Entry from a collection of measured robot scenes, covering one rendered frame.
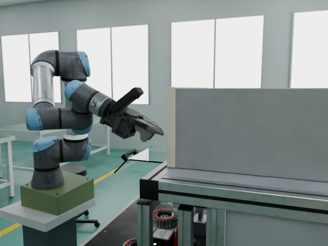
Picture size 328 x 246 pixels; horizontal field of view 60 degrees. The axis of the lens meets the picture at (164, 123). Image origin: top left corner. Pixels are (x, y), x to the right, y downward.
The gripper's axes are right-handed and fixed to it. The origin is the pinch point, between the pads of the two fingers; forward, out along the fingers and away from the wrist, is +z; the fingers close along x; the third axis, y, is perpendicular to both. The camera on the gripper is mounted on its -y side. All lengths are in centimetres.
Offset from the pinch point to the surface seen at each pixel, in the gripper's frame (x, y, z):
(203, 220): -19.0, 28.6, 24.5
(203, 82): -468, 12, -84
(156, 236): 6.1, 28.2, 14.1
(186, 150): 14.5, -3.0, 11.8
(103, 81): -468, 101, -286
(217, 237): 24.9, 7.3, 27.2
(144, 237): 24.2, 17.8, 13.4
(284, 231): 24.4, -1.1, 37.5
